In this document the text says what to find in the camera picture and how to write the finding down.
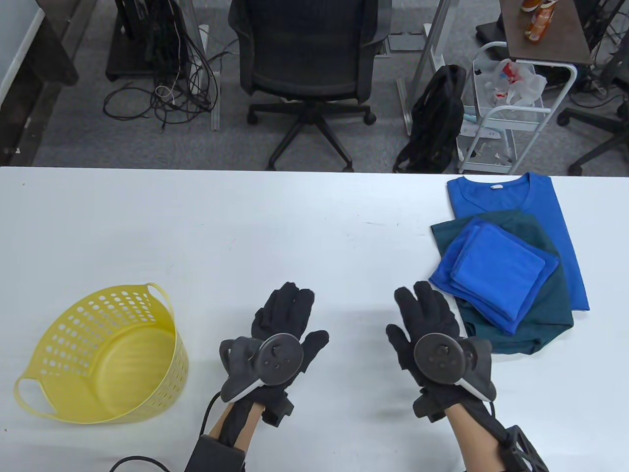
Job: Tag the grey metal base plate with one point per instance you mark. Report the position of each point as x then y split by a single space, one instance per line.
405 43

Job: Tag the blue t-shirt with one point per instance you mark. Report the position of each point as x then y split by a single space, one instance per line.
550 206

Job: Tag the black backpack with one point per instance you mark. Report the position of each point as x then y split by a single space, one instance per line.
437 123

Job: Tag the person's left forearm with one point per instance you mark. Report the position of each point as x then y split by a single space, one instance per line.
236 427

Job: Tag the person's left hand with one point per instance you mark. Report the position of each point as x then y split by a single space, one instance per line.
285 314

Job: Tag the white utility cart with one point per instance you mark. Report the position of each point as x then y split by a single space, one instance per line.
521 120

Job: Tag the black mesh office chair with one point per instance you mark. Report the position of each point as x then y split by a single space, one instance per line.
309 49

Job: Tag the brown side table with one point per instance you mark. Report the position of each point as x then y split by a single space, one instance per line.
565 34

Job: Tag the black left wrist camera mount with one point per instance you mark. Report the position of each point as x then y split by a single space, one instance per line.
277 410

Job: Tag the grey metal desk leg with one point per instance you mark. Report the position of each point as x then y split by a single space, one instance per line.
407 113
215 103

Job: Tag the black computer tower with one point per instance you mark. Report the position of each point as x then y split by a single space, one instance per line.
147 29

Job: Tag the black swivel chair base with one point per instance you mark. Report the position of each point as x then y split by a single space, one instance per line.
589 120

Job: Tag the white plastic bag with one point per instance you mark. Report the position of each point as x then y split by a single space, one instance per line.
528 83

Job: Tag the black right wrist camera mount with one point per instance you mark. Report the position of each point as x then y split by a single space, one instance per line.
427 408

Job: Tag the blue towel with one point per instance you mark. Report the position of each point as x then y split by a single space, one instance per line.
447 275

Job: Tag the orange bottle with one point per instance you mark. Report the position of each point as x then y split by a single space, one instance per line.
529 5
538 24

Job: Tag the yellow laundry basket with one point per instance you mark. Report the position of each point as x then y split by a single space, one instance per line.
98 364

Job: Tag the person's right hand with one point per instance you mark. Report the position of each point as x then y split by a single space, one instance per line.
427 314

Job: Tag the smooth blue clothes piece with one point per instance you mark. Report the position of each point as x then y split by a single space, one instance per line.
501 270

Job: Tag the black right forearm sensor module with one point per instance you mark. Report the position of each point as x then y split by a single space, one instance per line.
523 450

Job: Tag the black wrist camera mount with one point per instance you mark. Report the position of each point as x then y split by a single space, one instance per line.
427 408
277 410

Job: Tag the person's right forearm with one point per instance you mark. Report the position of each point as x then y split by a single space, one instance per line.
476 442

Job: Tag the dark teal towel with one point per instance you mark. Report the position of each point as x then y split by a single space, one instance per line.
545 314

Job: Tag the black flat stand base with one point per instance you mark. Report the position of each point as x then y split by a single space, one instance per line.
491 32

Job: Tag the black left forearm box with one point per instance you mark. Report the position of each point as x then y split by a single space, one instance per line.
216 455

